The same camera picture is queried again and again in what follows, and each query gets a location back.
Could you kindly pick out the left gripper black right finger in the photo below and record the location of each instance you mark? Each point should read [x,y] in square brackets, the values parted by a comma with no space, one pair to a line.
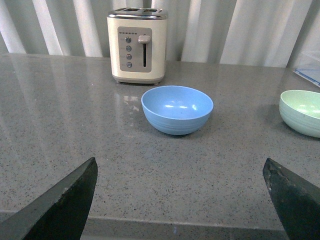
[296,201]

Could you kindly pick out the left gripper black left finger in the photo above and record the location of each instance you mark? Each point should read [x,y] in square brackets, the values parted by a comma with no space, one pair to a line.
[58,214]

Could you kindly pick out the green bowl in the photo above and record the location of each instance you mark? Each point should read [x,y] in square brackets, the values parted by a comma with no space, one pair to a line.
[300,110]

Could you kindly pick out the blue bowl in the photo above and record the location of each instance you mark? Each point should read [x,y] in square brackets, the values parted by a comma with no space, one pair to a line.
[176,110]

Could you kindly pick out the clear plastic food container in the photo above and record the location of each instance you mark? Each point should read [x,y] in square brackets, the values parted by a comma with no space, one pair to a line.
[309,66]

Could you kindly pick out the white pleated curtain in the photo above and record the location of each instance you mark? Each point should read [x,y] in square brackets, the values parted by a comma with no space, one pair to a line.
[270,33]

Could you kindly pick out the cream two-slot toaster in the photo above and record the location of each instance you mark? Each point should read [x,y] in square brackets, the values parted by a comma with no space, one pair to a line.
[137,43]

